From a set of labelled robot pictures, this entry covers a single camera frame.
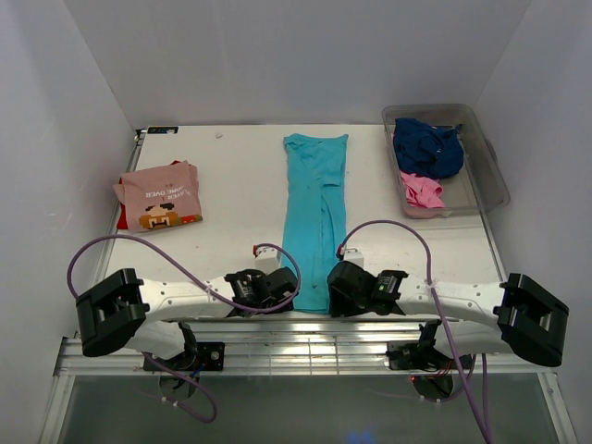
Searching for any teal t-shirt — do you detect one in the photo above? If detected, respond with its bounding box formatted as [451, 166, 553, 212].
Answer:
[283, 134, 349, 315]

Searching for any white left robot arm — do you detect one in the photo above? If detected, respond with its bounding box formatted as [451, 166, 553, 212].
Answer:
[76, 267, 298, 361]

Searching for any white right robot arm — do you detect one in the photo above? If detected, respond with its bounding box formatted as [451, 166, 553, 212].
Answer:
[327, 261, 569, 367]

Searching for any pink crumpled t-shirt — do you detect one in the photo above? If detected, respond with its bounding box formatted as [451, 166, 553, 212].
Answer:
[401, 172, 445, 209]

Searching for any folded pink printed t-shirt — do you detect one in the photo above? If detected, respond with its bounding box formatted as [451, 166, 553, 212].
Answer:
[113, 161, 203, 233]

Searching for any folded red t-shirt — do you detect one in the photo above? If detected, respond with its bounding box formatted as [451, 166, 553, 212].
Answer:
[113, 161, 188, 231]

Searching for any clear plastic bin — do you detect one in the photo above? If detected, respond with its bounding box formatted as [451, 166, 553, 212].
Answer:
[382, 104, 510, 218]

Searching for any navy blue crumpled t-shirt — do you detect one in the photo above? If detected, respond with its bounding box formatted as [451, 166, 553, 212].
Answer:
[393, 117, 464, 180]

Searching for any blue white label sticker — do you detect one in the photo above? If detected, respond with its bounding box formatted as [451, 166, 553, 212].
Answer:
[147, 126, 179, 135]

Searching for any aluminium frame rail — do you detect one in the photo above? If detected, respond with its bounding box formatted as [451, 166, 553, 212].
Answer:
[55, 319, 557, 376]

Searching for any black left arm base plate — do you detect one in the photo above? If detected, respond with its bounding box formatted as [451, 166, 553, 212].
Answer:
[153, 342, 225, 373]

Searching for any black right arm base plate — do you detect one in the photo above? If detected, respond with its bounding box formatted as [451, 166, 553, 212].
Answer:
[386, 341, 457, 372]

